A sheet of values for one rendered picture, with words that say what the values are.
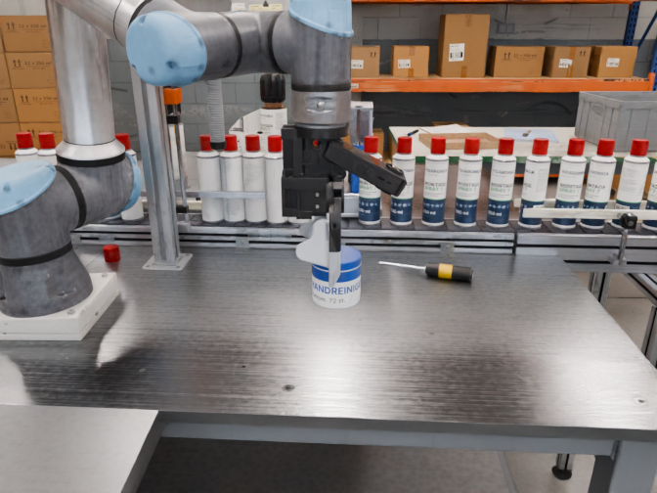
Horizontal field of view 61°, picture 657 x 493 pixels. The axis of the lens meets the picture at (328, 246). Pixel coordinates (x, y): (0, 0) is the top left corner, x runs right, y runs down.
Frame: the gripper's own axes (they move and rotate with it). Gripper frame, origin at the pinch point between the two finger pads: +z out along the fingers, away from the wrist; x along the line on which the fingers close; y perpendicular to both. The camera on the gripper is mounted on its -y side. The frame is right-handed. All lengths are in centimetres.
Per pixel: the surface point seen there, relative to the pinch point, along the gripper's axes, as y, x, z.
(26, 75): 226, -349, 2
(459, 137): -61, -201, 19
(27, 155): 72, -55, -4
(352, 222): -4, -54, 12
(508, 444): -24.7, 8.5, 23.6
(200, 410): 18.3, 10.0, 16.9
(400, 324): -11.4, -13.8, 16.9
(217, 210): 28, -53, 9
